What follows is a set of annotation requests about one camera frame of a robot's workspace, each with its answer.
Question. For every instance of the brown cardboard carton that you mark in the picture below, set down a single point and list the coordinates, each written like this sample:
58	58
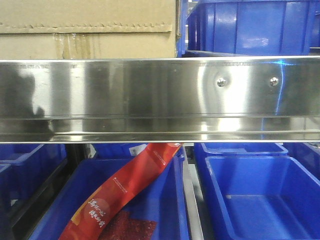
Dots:
89	29

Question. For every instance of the blue bin behind right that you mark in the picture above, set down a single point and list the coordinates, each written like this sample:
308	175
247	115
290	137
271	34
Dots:
238	149

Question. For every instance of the blue bin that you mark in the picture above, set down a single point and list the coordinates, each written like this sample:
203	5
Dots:
252	27
163	201
262	198
238	149
24	167

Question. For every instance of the blue bin lower centre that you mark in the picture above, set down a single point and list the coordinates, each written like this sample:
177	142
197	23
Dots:
163	201

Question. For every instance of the red snack package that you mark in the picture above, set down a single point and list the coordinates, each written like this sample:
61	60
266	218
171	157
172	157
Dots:
92	217

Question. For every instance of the blue bin upper right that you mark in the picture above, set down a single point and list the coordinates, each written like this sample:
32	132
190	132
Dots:
252	27

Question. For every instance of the blue bin lower right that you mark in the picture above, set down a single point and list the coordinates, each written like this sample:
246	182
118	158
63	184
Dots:
262	198

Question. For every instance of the blue bin lower left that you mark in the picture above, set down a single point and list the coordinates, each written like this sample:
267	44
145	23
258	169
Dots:
24	167

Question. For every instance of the stainless steel shelf rail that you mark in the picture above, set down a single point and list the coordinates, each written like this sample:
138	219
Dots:
186	100

